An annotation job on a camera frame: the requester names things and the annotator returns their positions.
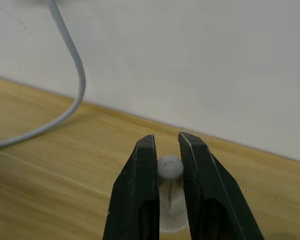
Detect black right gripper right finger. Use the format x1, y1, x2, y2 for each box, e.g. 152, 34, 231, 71
177, 131, 266, 240

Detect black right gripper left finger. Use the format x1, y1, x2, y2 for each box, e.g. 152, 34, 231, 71
102, 134, 161, 240

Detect clear repellent liquid bottle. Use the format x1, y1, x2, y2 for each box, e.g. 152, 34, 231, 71
156, 154, 189, 234

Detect white power cable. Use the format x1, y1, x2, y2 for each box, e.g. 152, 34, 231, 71
0, 0, 87, 152

